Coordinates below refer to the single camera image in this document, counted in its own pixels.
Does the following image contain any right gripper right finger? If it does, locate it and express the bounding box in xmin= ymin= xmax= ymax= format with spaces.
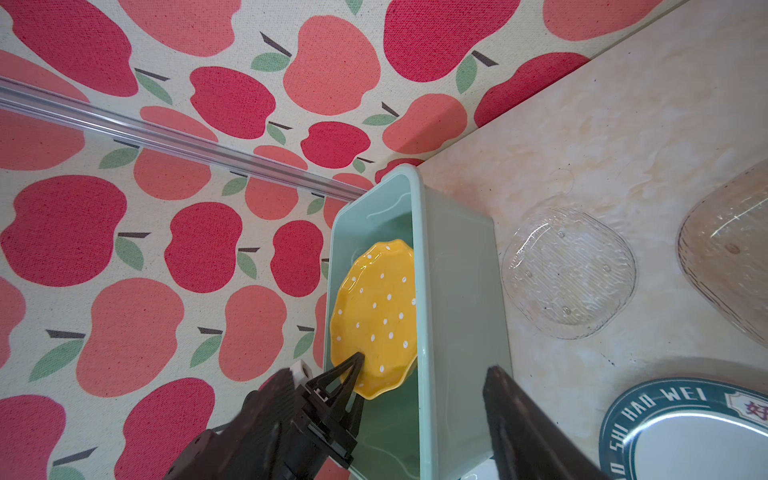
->
xmin=483 ymin=366 xmax=607 ymax=480

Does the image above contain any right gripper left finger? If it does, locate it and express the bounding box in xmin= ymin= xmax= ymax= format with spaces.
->
xmin=165 ymin=352 xmax=365 ymax=479

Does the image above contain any mint green plastic bin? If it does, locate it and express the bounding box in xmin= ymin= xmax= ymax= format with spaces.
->
xmin=327 ymin=164 xmax=511 ymax=479

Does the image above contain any yellow polka dot plate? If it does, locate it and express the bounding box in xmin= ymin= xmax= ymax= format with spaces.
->
xmin=329 ymin=240 xmax=418 ymax=400

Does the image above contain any green rim plate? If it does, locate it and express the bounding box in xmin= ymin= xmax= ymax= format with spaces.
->
xmin=599 ymin=377 xmax=767 ymax=479

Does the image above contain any clear glass plate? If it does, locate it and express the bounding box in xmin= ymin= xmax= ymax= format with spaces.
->
xmin=501 ymin=207 xmax=637 ymax=340

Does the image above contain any brown tinted glass plate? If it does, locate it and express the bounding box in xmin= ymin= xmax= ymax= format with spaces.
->
xmin=676 ymin=160 xmax=767 ymax=346

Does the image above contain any left aluminium frame post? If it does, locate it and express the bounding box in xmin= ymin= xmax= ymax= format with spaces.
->
xmin=1 ymin=78 xmax=365 ymax=202

